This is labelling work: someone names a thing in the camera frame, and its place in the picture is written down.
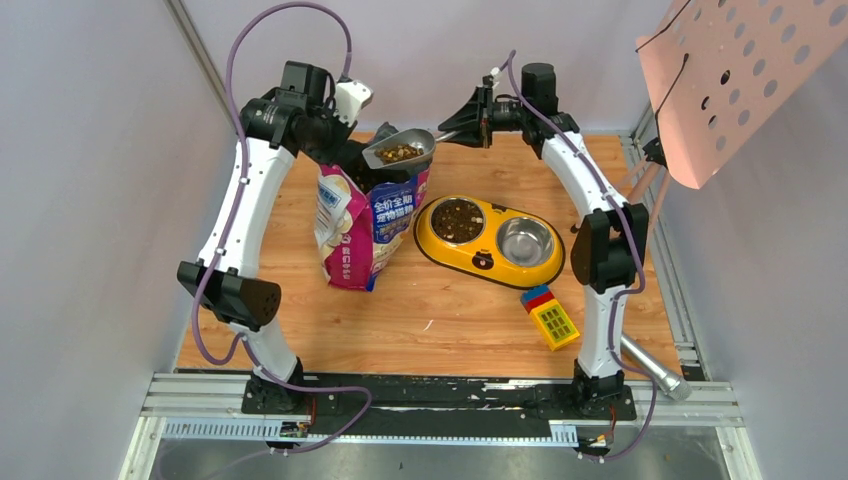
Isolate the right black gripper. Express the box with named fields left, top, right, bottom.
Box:
left=440, top=85, right=533, bottom=148

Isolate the metal food scoop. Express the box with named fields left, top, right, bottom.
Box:
left=362, top=128, right=456, bottom=170

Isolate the cat food bag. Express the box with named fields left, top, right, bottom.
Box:
left=314, top=122, right=430, bottom=292

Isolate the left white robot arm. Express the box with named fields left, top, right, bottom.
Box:
left=177, top=61, right=373, bottom=413

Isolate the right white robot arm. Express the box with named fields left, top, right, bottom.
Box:
left=438, top=63, right=649, bottom=418

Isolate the yellow double pet bowl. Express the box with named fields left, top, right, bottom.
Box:
left=413, top=195, right=566, bottom=290

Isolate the colourful toy brick block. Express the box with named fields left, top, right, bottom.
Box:
left=520, top=285, right=580, bottom=351

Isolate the pink perforated music stand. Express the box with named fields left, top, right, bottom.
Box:
left=569, top=0, right=848, bottom=237

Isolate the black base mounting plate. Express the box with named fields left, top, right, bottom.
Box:
left=240, top=372, right=637, bottom=438

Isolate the silver microphone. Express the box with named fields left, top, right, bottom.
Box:
left=621, top=333, right=692, bottom=402

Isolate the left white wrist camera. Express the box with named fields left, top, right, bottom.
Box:
left=333, top=80, right=374, bottom=127

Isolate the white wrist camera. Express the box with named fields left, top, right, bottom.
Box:
left=482, top=67, right=503, bottom=90
left=333, top=80, right=374, bottom=127

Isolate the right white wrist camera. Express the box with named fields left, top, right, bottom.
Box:
left=482, top=67, right=503, bottom=90

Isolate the aluminium frame rail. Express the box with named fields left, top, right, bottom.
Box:
left=124, top=370, right=761, bottom=479

